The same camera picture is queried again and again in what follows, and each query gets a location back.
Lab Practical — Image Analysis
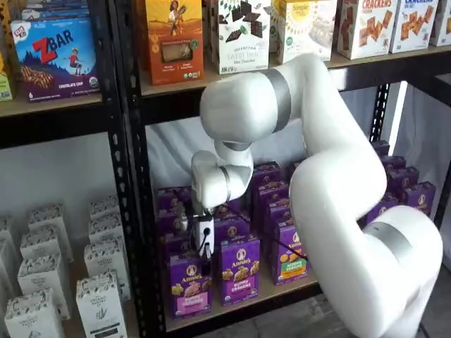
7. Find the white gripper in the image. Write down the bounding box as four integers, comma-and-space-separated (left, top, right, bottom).
194, 215, 215, 273

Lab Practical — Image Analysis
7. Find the purple Annie's box pink patch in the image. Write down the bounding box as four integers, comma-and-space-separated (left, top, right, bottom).
168, 252, 214, 320

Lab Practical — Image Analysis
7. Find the purple Annie's box green patch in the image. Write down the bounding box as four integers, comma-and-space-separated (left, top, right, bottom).
272, 225, 311, 287

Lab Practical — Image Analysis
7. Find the purple Annie's box brown patch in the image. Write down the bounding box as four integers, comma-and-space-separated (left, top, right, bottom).
365, 192, 400, 226

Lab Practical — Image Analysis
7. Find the white Simple Mills thins box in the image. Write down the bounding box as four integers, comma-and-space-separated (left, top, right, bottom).
210, 0, 271, 75

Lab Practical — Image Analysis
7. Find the orange cracker box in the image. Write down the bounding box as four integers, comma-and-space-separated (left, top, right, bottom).
144, 0, 204, 86

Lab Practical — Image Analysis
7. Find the blue Zbar box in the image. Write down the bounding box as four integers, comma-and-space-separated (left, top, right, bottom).
20, 0, 89, 23
10, 17, 101, 103

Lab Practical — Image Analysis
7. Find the yellow snack box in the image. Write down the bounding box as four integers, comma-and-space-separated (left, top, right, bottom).
0, 0, 13, 103

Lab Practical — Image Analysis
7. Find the orange-top pretzel crackers box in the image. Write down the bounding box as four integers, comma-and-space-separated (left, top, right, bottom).
336, 0, 395, 60

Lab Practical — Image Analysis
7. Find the blue-top pretzel crackers box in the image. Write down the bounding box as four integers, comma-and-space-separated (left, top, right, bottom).
389, 0, 440, 54

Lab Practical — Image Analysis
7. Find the white snack box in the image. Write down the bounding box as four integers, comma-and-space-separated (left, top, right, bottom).
429, 0, 451, 47

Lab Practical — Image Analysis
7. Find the white patterned carton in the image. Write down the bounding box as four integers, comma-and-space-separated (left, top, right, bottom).
5, 287, 66, 338
87, 210, 125, 244
88, 195, 121, 218
17, 253, 71, 320
0, 214, 14, 244
83, 234, 132, 300
20, 225, 74, 263
76, 270, 128, 338
27, 202, 68, 233

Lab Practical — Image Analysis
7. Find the black metal shelving rack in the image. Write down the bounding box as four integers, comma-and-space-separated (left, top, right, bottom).
0, 0, 138, 318
112, 0, 451, 338

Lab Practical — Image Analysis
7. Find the black cable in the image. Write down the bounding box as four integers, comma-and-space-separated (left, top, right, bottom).
190, 206, 309, 263

